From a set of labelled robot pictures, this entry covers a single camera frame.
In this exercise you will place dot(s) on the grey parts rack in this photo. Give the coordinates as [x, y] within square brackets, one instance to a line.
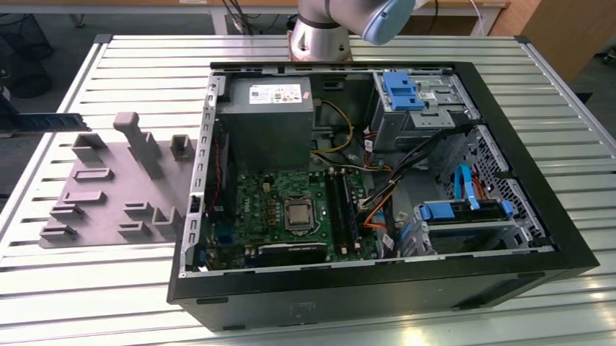
[111, 180]

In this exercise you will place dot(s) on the black mesh waste bin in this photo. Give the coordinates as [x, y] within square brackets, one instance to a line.
[24, 54]

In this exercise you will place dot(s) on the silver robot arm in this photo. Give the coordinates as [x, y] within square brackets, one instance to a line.
[316, 36]

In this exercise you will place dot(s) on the grey power supply unit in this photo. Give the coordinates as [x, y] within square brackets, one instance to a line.
[264, 137]

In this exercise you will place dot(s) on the blue board connector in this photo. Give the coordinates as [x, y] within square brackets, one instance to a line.
[223, 233]

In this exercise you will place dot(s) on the black PC case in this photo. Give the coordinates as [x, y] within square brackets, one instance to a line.
[336, 302]

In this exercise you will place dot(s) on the grey metal drive cage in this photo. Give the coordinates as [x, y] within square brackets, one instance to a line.
[433, 119]

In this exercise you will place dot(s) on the wooden desk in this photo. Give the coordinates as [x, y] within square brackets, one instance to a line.
[120, 2]

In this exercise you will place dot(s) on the green motherboard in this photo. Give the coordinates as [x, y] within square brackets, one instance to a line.
[250, 187]

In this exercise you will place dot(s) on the black graphics card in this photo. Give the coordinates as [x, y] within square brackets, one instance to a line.
[288, 252]

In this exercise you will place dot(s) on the blue disk carrier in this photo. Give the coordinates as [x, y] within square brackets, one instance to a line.
[437, 210]

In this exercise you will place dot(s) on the black RAM slot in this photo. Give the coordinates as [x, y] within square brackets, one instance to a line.
[334, 203]

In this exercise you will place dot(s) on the wooden cabinet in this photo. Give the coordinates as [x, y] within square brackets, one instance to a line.
[553, 29]

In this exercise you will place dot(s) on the blue plastic drive latch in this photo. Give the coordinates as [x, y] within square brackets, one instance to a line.
[399, 81]

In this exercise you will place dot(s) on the silver CPU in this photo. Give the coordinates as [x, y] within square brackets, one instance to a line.
[299, 214]

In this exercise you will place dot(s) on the grey metal disk bay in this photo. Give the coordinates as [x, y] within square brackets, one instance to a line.
[473, 227]

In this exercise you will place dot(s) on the blue RAM stick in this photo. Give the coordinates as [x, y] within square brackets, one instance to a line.
[52, 122]

